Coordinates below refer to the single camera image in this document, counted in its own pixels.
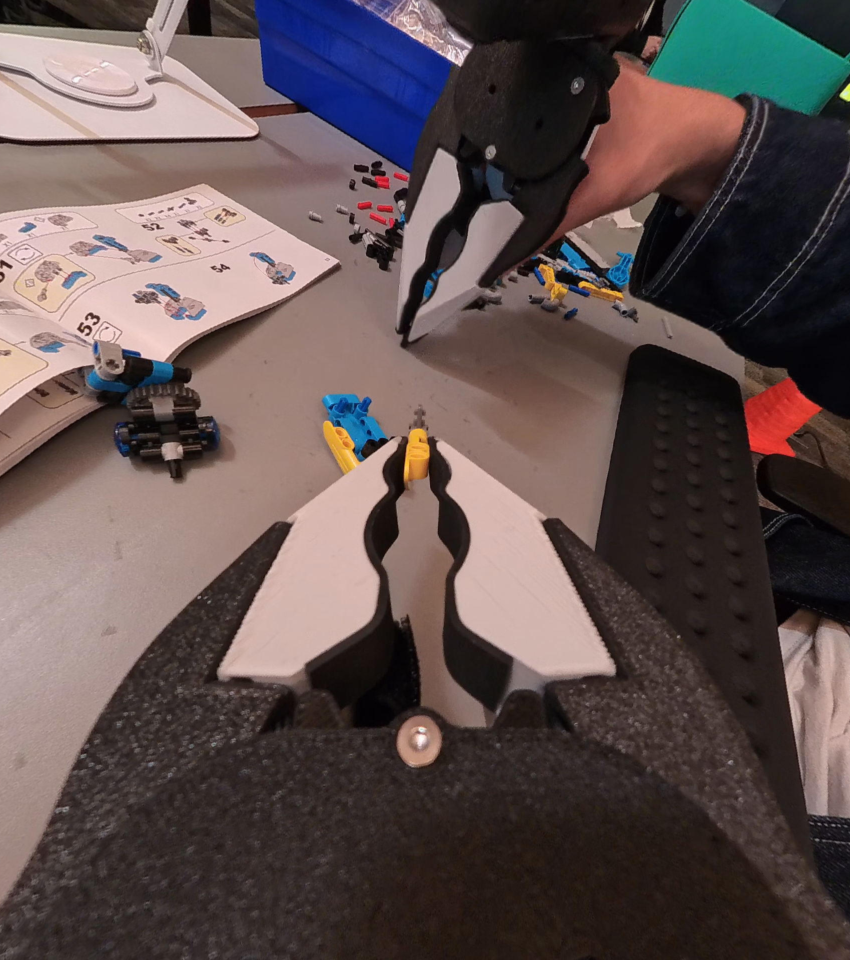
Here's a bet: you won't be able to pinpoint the blue plastic bin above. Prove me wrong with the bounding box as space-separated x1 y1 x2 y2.
254 0 471 170

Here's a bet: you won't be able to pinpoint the pile of small building pieces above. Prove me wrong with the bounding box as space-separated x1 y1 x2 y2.
308 161 639 324

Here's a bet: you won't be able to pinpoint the grey desk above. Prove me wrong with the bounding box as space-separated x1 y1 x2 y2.
0 22 744 939

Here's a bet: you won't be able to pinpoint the white folding book stand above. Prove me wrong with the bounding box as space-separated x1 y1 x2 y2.
0 0 261 144

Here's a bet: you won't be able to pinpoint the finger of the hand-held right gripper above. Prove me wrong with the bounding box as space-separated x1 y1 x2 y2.
397 146 471 335
404 201 528 346

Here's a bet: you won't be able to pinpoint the teal plastic case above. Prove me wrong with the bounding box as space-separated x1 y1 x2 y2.
646 0 850 117

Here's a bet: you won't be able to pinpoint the person's right forearm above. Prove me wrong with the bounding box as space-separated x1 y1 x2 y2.
631 93 850 451

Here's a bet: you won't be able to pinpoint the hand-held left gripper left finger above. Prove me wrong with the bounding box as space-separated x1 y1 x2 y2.
217 438 405 710

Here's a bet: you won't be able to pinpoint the red ribbed cloth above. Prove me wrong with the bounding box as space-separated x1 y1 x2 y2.
743 378 823 459

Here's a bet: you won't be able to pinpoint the open instruction booklet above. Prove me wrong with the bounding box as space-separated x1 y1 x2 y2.
0 183 341 515

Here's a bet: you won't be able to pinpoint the blue tracked toy assembly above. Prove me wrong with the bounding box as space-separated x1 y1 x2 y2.
86 339 219 477

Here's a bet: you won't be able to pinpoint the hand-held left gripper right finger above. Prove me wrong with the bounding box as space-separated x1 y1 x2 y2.
432 438 617 712

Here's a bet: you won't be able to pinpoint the person's white shirt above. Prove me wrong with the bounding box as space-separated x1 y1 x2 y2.
777 611 850 826

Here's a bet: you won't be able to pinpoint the person's right hand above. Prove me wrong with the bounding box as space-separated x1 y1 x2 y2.
545 63 748 241

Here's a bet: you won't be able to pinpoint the black perforated panel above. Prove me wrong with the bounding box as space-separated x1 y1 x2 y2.
596 345 816 864

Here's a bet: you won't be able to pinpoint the yellow building piece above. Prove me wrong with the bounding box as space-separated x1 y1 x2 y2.
322 421 362 474
402 427 433 490

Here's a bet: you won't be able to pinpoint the crumpled clear plastic wrappers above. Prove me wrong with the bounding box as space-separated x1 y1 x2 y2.
365 0 471 69

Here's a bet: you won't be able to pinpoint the blue-yellow brick assembly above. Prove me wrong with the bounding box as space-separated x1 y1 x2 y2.
322 393 388 462

